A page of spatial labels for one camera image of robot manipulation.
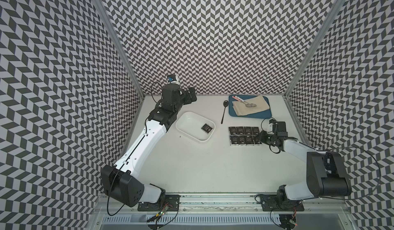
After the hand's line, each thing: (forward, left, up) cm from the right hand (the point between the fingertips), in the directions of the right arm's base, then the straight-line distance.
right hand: (259, 138), depth 93 cm
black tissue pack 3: (+5, +6, 0) cm, 8 cm away
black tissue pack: (+5, +15, 0) cm, 16 cm away
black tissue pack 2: (+5, +11, +1) cm, 12 cm away
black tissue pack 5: (-1, +15, -1) cm, 16 cm away
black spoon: (+28, +18, 0) cm, 34 cm away
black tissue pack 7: (-1, +1, -1) cm, 2 cm away
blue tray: (+18, -8, +1) cm, 20 cm away
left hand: (+9, +42, +32) cm, 53 cm away
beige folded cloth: (+23, +7, -1) cm, 24 cm away
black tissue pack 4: (+5, +1, 0) cm, 5 cm away
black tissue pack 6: (-1, +6, -1) cm, 6 cm away
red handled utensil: (+28, +2, -1) cm, 28 cm away
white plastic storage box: (+9, +39, 0) cm, 40 cm away
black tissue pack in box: (-1, +11, 0) cm, 11 cm away
